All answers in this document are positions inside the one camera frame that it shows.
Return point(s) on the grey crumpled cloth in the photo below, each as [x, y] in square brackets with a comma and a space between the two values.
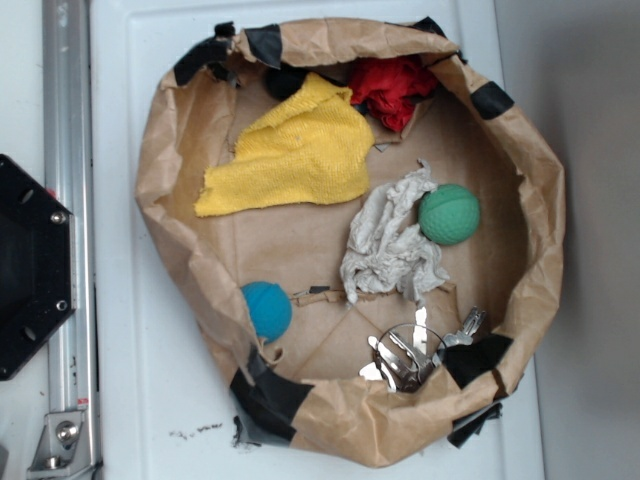
[383, 253]

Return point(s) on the yellow cloth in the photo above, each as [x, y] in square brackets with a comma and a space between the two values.
[311, 148]

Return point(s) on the red crumpled cloth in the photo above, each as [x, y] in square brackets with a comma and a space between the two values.
[388, 89]

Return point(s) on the brown paper bag bin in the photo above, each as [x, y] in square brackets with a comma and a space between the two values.
[304, 389]

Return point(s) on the blue foam ball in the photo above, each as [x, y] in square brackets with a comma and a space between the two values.
[269, 307]

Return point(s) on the green foam ball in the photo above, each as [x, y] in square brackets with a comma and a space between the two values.
[449, 215]

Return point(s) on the bunch of silver keys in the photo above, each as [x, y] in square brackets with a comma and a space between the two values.
[406, 354]

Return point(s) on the black round object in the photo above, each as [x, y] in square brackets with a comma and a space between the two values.
[282, 84]

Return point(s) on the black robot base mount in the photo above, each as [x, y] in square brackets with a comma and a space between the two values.
[36, 267]

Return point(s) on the aluminium extrusion rail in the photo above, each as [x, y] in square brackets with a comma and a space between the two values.
[72, 351]

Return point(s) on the metal corner bracket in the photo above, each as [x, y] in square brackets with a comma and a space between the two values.
[60, 440]

